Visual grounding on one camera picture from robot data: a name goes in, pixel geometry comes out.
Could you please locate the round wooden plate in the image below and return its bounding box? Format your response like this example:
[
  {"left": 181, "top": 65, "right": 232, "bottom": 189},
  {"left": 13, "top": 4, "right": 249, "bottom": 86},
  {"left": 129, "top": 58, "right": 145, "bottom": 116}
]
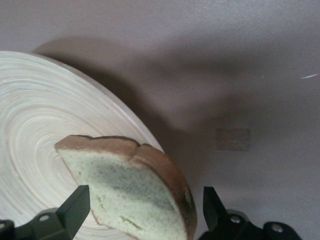
[{"left": 0, "top": 50, "right": 165, "bottom": 240}]

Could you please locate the slice of bread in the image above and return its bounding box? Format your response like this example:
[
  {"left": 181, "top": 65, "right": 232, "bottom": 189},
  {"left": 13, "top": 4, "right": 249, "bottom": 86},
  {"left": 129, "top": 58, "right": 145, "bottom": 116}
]
[{"left": 54, "top": 134, "right": 199, "bottom": 240}]

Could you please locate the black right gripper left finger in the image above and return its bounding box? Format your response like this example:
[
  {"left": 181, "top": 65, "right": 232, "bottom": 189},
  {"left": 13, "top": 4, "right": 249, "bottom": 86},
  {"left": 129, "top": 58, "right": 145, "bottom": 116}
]
[{"left": 0, "top": 184, "right": 91, "bottom": 240}]

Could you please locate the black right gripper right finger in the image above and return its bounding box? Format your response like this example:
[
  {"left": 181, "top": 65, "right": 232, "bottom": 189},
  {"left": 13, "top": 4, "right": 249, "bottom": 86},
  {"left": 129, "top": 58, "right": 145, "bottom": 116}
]
[{"left": 199, "top": 186, "right": 304, "bottom": 240}]

